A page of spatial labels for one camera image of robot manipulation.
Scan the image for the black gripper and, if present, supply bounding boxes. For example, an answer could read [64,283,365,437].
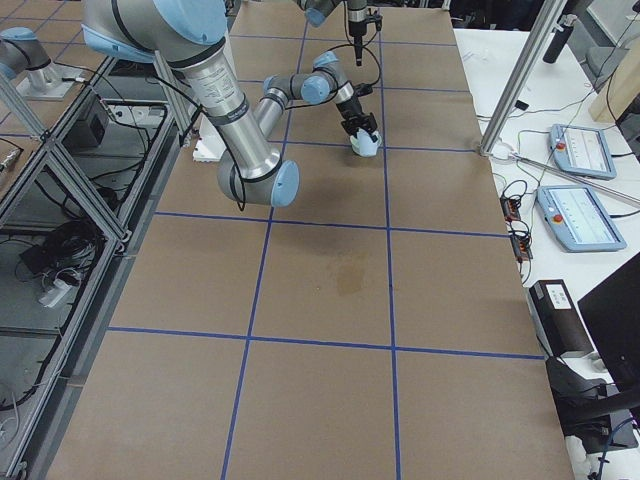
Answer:
[341,113,379,140]
[348,10,365,67]

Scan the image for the light blue plastic cup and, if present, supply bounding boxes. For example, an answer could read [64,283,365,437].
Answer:
[349,130,382,158]

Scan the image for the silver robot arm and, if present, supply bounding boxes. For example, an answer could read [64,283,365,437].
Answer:
[82,1,382,207]
[296,0,369,67]

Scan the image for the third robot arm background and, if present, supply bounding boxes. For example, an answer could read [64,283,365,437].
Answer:
[1,27,77,101]

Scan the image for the black water bottle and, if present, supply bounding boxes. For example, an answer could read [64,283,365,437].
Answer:
[542,15,576,64]

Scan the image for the small black square device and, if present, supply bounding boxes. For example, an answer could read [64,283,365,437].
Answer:
[515,100,529,111]

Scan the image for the orange black adapter upper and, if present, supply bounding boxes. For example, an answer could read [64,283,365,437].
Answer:
[500,197,521,222]

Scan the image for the orange black adapter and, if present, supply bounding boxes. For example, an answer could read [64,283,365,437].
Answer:
[509,234,532,263]
[500,197,521,222]

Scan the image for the metal rod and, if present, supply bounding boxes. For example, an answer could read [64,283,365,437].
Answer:
[510,154,639,205]

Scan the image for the orange black adapter lower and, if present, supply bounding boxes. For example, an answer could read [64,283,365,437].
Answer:
[509,234,532,263]

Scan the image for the far teach pendant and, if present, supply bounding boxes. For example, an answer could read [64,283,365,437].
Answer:
[549,124,617,180]

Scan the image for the teach pendant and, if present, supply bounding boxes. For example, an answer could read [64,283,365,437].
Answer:
[549,124,617,180]
[536,185,627,253]

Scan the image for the near teach pendant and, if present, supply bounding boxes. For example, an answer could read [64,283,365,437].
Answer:
[536,185,627,253]

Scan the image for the wooden board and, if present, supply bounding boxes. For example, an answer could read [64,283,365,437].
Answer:
[589,38,639,123]

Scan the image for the black box with label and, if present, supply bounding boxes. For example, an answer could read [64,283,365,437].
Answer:
[528,279,593,358]

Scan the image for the black monitor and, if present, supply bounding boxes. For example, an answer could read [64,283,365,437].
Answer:
[578,255,639,388]

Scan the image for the white power strip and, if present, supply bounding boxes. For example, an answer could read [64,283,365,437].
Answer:
[38,279,71,308]

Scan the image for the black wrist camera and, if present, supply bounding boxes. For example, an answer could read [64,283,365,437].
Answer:
[366,9,383,32]

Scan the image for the white pedestal column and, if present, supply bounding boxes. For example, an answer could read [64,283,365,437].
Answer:
[193,111,225,163]

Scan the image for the aluminium frame post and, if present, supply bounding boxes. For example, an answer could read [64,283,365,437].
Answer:
[478,0,567,157]

